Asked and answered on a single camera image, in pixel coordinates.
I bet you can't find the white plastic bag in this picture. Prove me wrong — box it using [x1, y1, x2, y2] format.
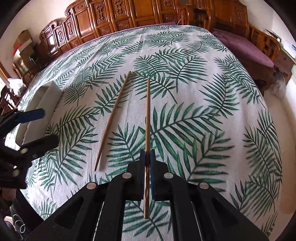
[7, 77, 27, 96]

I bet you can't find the long carved wooden sofa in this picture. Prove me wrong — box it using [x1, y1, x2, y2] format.
[38, 0, 183, 62]

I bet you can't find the carved wooden armchair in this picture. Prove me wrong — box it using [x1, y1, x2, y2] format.
[177, 3, 216, 32]

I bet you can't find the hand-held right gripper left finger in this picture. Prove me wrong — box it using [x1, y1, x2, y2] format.
[25, 149, 147, 241]

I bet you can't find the leaf-print tablecloth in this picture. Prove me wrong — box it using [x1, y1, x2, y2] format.
[5, 25, 284, 241]

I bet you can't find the clear plastic bag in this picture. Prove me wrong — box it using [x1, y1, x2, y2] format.
[269, 72, 290, 99]

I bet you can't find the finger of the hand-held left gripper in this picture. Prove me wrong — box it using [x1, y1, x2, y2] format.
[0, 108, 45, 135]
[0, 134, 59, 168]

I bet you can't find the dark wooden chair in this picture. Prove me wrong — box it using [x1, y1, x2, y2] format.
[0, 86, 21, 114]

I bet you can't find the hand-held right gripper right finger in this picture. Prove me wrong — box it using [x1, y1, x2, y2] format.
[149, 149, 270, 241]

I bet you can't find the purple seat cushion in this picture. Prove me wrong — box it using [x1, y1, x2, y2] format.
[211, 29, 275, 69]

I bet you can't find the brown wooden chopstick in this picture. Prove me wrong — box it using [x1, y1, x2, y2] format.
[143, 78, 151, 219]
[94, 71, 132, 171]

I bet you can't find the carved wooden bench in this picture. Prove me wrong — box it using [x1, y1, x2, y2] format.
[214, 0, 292, 93]

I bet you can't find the white cable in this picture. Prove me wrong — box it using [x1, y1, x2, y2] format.
[11, 214, 27, 233]

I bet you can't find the cardboard box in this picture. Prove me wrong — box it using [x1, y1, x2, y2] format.
[13, 30, 34, 55]

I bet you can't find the grey plastic organizer box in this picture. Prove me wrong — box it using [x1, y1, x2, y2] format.
[15, 81, 64, 149]

